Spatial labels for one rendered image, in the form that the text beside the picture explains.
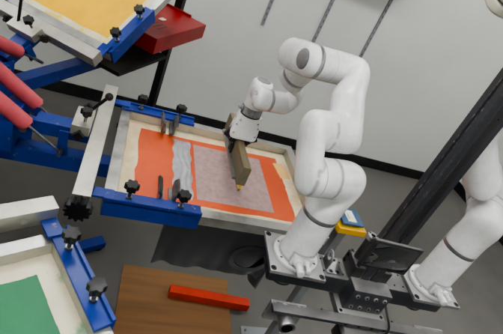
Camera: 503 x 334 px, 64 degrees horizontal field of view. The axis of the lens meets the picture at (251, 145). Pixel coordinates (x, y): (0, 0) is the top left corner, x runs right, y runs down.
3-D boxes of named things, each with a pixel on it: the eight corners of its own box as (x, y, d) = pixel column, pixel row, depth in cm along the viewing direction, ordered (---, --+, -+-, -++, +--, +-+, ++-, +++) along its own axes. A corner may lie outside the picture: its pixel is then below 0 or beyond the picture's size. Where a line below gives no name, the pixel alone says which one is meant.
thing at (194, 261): (254, 271, 173) (288, 211, 156) (257, 288, 166) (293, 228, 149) (147, 257, 158) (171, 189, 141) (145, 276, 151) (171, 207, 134)
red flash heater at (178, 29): (143, 10, 274) (147, -8, 268) (201, 40, 268) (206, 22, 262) (81, 19, 221) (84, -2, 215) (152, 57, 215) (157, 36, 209)
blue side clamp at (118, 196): (195, 219, 135) (201, 204, 132) (195, 229, 131) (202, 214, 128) (102, 203, 125) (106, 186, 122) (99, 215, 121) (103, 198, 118)
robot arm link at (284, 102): (285, 84, 117) (251, 114, 134) (322, 92, 122) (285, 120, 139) (283, 58, 120) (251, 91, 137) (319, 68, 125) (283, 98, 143)
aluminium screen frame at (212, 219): (287, 152, 195) (291, 146, 193) (324, 245, 147) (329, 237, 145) (120, 112, 169) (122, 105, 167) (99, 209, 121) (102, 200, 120)
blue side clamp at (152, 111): (190, 130, 180) (194, 117, 177) (190, 136, 176) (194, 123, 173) (120, 114, 170) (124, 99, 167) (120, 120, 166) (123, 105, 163)
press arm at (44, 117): (90, 134, 143) (93, 123, 141) (87, 144, 138) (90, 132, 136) (37, 123, 137) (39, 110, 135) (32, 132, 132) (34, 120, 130)
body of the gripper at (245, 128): (239, 112, 139) (228, 138, 145) (266, 119, 143) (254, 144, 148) (236, 102, 145) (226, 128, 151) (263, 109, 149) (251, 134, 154)
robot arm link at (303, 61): (362, 77, 100) (313, 64, 94) (312, 112, 117) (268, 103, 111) (352, 24, 106) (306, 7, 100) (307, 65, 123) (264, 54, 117)
